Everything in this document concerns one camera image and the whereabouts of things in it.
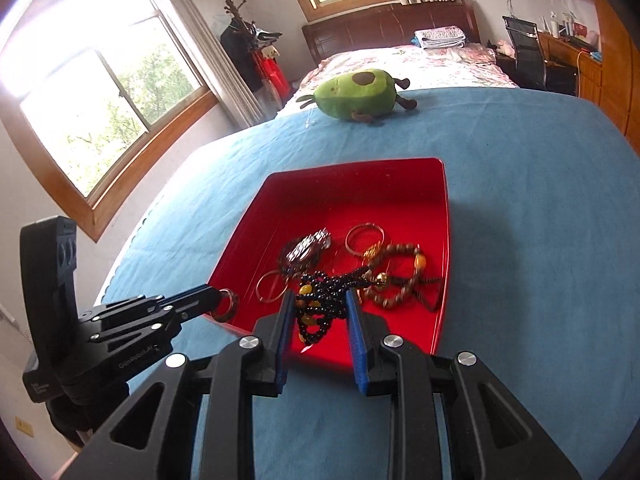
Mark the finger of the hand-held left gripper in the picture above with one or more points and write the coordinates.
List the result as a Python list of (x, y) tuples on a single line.
[(200, 305), (190, 292)]

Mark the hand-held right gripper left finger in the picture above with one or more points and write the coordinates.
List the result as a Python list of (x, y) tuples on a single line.
[(285, 355)]

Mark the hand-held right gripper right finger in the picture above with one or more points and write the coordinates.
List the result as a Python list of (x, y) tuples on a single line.
[(357, 350)]

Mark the thin metal bangle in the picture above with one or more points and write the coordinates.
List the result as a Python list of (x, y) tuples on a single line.
[(260, 287), (350, 247)]

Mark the red box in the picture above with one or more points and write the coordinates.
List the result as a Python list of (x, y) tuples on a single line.
[(400, 200)]

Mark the person's left hand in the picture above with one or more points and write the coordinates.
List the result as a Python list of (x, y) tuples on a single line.
[(75, 420)]

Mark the large wooden window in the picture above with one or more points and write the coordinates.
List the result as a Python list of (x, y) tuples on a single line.
[(100, 110)]

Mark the blue blanket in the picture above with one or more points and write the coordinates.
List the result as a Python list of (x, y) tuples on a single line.
[(525, 210)]

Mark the coat rack with clothes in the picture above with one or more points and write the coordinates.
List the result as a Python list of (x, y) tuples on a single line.
[(250, 50)]

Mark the green avocado plush toy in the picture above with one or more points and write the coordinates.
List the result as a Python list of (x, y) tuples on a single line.
[(350, 95)]

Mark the long white curtain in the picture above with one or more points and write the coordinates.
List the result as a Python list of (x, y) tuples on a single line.
[(210, 35)]

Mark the floral bedsheet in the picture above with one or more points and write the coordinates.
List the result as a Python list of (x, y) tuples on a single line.
[(440, 67)]

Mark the dark wooden headboard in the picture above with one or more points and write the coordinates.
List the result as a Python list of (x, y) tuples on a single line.
[(380, 30)]

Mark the folded blanket on bed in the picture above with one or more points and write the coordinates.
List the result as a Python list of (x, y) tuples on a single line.
[(440, 37)]

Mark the pink plush toy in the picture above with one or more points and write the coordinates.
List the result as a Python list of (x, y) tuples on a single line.
[(505, 48)]

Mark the black office chair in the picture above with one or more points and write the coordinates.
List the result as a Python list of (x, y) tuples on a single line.
[(525, 55)]

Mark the wooden desk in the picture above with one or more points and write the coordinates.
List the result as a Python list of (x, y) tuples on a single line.
[(605, 85)]

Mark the wall outlet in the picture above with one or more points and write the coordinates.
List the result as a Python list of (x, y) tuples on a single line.
[(24, 425)]

